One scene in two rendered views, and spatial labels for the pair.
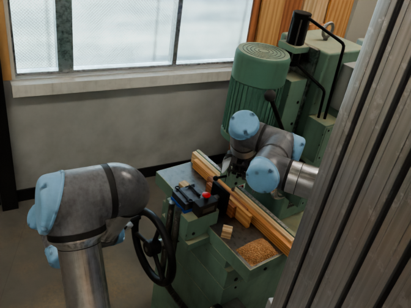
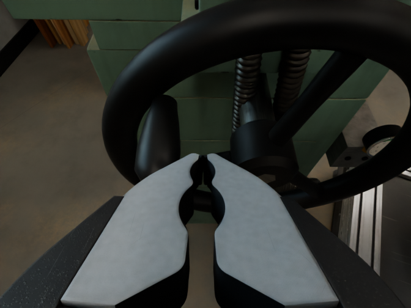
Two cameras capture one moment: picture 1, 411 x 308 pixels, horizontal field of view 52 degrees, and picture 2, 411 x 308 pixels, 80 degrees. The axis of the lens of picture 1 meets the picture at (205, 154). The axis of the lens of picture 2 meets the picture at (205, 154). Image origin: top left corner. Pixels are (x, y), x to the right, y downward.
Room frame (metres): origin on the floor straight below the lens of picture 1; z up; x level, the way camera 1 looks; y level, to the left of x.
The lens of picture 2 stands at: (1.03, 0.26, 1.01)
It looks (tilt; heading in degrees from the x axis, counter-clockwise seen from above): 58 degrees down; 310
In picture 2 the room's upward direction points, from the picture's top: 1 degrees clockwise
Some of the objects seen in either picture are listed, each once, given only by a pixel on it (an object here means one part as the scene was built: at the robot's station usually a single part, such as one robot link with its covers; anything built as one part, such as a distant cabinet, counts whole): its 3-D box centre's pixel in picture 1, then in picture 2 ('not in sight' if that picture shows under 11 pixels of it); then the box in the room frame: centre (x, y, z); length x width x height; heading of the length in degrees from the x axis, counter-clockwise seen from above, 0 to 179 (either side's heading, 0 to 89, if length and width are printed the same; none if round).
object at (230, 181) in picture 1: (240, 173); not in sight; (1.31, -0.14, 1.03); 0.14 x 0.07 x 0.09; 131
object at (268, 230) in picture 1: (241, 205); not in sight; (1.25, -0.17, 0.92); 0.62 x 0.02 x 0.04; 41
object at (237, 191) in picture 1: (236, 195); not in sight; (1.30, -0.15, 0.92); 0.60 x 0.02 x 0.05; 41
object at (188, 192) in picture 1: (194, 199); not in sight; (1.16, 0.01, 0.99); 0.13 x 0.11 x 0.06; 41
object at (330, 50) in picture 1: (298, 128); not in sight; (1.49, -0.34, 1.16); 0.22 x 0.22 x 0.72; 41
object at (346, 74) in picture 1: (351, 87); not in sight; (1.40, -0.46, 1.40); 0.10 x 0.06 x 0.16; 131
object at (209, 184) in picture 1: (220, 199); not in sight; (1.26, -0.08, 0.92); 0.17 x 0.02 x 0.05; 41
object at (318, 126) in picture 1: (319, 137); not in sight; (1.32, -0.39, 1.23); 0.09 x 0.08 x 0.15; 131
